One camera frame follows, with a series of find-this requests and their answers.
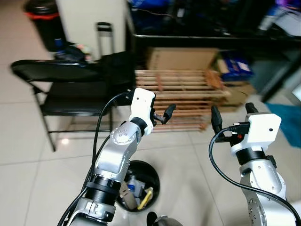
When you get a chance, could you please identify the brown trash piece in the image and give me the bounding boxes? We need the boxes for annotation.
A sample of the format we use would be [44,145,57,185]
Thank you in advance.
[119,183,135,208]

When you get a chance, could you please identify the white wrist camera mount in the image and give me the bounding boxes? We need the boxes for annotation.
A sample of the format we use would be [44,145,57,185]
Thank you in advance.
[130,88,156,135]
[230,113,282,157]

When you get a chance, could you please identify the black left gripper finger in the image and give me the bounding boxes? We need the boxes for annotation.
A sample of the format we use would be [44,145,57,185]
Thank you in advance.
[162,104,177,124]

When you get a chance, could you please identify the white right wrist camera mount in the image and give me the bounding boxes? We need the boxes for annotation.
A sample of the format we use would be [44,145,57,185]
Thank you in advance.
[230,113,282,157]

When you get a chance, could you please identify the black suitcase with handle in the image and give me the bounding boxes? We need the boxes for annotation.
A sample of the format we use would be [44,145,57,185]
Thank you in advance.
[96,21,137,102]

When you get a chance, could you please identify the large brown cardboard box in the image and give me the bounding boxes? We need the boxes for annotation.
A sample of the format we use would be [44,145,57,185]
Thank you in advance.
[146,47,221,71]

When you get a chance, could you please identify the black folding chair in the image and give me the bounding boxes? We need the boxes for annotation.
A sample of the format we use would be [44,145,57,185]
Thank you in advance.
[10,59,118,152]

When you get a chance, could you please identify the teal floor mat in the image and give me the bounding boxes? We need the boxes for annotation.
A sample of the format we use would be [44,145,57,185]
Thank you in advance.
[263,103,301,149]

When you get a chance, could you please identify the blue printed box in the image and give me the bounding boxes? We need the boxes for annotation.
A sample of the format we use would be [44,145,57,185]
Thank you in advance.
[217,51,254,81]

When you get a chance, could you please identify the wooden slatted rack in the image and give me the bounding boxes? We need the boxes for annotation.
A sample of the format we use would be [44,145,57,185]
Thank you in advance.
[135,69,231,132]

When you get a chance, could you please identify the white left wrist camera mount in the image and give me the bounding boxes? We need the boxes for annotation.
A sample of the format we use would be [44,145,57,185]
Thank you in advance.
[130,88,156,135]

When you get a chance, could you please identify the tall black bin red band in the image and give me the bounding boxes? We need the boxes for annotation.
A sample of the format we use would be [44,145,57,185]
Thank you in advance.
[24,0,66,52]

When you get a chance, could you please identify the yellow trash piece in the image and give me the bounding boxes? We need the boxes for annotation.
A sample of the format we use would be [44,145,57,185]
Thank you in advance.
[136,187,154,210]

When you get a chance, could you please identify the grey robot right foot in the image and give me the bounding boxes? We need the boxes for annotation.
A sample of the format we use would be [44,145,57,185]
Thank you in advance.
[147,212,184,226]

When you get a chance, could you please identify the black round rubbish bin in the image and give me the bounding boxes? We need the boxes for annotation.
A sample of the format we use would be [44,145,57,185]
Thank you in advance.
[115,160,160,213]

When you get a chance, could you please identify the flat brown cardboard box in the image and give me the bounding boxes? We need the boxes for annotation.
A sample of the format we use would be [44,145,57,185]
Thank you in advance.
[223,80,257,111]

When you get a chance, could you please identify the white blue trash carton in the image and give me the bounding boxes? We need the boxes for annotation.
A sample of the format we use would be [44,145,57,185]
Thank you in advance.
[126,177,144,198]

